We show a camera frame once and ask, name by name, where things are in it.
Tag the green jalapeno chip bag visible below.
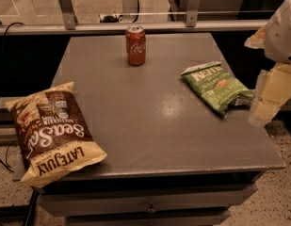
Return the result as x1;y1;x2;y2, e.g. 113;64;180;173
181;61;255;118

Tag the red Coca-Cola can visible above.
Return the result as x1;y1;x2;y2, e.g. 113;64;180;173
125;25;146;66

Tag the grey drawer cabinet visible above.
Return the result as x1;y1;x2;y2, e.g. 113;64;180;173
38;33;283;226

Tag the metal window rail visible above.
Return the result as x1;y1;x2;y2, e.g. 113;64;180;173
0;0;267;36

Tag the brown Late July chip bag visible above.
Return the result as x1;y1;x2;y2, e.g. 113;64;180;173
6;82;107;188

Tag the round drawer knob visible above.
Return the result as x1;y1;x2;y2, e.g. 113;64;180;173
146;205;157;214

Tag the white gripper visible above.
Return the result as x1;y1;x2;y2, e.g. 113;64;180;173
244;0;291;127

